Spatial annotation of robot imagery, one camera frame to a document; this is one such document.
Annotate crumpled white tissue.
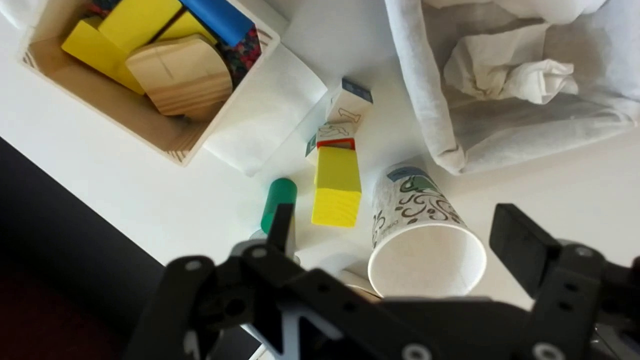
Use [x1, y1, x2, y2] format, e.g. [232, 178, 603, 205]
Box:
[441, 22, 580, 106]

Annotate natural wood block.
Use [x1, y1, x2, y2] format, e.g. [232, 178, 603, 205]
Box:
[123, 35, 236, 124]

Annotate white cube with number one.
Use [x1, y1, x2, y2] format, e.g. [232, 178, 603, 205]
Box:
[326, 76, 375, 127]

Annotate dark patterned block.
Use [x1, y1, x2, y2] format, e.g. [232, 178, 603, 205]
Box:
[218, 26, 264, 88]

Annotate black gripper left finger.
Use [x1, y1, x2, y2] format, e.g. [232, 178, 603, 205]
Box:
[266, 203, 297, 258]

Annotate green cylinder block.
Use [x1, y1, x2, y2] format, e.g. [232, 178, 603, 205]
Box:
[258, 176, 300, 237]

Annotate tall yellow block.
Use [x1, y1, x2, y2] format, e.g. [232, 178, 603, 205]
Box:
[309, 145, 364, 231]

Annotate blue cylinder block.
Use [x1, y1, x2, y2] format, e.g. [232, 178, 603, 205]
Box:
[178, 0, 255, 49]

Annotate small yellow block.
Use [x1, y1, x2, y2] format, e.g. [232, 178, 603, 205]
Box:
[157, 8, 219, 49]

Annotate white paper basket liner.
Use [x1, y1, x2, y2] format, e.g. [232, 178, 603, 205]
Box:
[382, 0, 640, 176]

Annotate yellow triangular block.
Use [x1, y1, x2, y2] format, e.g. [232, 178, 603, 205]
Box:
[60, 18, 145, 96]

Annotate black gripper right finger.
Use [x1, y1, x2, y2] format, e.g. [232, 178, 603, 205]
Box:
[488, 203, 566, 303]

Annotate white wooden box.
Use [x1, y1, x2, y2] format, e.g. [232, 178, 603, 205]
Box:
[20, 0, 281, 167]

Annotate long yellow block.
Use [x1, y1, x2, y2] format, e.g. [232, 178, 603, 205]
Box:
[97, 0, 183, 54]

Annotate patterned paper cup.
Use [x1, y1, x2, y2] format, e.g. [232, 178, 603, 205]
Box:
[366, 162, 490, 300]

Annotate white paper napkin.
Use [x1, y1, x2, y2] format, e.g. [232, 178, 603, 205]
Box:
[202, 43, 330, 176]

